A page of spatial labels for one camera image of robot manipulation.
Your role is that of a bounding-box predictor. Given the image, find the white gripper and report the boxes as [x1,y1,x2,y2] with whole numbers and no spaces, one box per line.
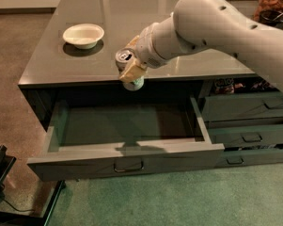
[119,17,192,83]

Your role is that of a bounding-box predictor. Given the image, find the green 7up soda can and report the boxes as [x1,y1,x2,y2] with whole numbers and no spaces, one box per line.
[115,48,144,91]

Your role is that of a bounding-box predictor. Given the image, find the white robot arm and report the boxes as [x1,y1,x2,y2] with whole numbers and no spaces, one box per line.
[116,0,283,92]

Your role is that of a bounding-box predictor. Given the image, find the open grey top drawer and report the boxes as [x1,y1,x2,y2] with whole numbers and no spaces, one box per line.
[27,97,224,181]

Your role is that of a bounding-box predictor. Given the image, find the snack bags in drawer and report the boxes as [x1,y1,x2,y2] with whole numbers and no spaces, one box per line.
[212,77,276,94]

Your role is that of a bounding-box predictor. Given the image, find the grey counter cabinet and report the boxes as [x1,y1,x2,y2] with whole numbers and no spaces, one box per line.
[17,0,283,182]

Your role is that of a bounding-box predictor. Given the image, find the middle right grey drawer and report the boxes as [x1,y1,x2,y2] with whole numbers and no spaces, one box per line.
[208,124,283,148]

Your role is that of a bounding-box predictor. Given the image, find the bottom right grey drawer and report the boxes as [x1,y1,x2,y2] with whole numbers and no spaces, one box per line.
[215,148,283,168]

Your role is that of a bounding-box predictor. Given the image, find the upper right grey drawer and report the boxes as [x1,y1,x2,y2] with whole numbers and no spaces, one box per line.
[201,91,283,122]

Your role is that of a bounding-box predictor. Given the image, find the white paper bowl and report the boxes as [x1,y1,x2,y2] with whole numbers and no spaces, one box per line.
[63,24,104,49]

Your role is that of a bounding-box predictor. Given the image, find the black cup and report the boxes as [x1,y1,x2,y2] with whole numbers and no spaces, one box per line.
[259,10,283,28]

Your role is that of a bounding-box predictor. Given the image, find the black metal stand base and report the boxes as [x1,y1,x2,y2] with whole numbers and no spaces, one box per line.
[0,145,66,226]

